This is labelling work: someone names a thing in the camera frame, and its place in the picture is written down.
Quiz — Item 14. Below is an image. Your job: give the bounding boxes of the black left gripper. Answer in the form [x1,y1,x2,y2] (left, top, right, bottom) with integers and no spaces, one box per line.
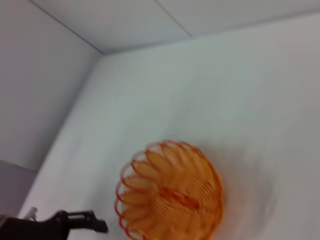
[0,210,109,240]

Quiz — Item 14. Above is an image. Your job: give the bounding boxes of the orange wire basket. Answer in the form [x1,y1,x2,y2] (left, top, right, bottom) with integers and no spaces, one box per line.
[114,140,225,240]

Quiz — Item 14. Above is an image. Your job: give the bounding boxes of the grey box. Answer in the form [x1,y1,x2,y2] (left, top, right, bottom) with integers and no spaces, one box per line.
[0,159,36,218]

